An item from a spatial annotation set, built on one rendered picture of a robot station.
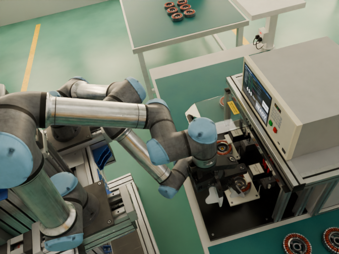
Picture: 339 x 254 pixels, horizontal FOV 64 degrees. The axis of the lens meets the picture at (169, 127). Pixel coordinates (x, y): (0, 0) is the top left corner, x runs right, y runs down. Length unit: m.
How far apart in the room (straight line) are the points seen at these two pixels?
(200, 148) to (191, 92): 1.25
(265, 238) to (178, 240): 0.93
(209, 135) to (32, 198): 0.47
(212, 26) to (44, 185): 2.21
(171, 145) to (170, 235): 1.53
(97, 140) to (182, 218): 1.03
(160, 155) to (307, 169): 0.63
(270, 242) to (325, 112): 0.63
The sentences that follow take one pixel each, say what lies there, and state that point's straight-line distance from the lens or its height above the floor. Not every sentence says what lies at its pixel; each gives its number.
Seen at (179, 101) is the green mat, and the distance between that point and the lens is 1.91.
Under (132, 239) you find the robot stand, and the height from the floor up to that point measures 0.21.
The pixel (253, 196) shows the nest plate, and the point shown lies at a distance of 1.43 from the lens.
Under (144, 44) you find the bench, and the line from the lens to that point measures 2.59.
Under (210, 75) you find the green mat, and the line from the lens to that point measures 2.10.
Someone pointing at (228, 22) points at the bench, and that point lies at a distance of 2.74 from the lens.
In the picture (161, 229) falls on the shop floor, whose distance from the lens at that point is 2.22.
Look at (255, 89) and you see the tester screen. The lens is 1.24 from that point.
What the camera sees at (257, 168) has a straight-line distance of 1.35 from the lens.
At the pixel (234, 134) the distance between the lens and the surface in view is 1.46.
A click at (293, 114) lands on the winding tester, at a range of 1.03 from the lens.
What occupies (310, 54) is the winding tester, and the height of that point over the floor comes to 1.32.
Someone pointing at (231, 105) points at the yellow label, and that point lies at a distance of 1.40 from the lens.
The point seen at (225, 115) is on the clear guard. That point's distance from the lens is 1.36.
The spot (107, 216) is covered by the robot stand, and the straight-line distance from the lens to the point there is 1.18.
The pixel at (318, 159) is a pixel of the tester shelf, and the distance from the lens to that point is 1.19.
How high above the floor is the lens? 2.04
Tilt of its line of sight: 48 degrees down
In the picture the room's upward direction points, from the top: 12 degrees counter-clockwise
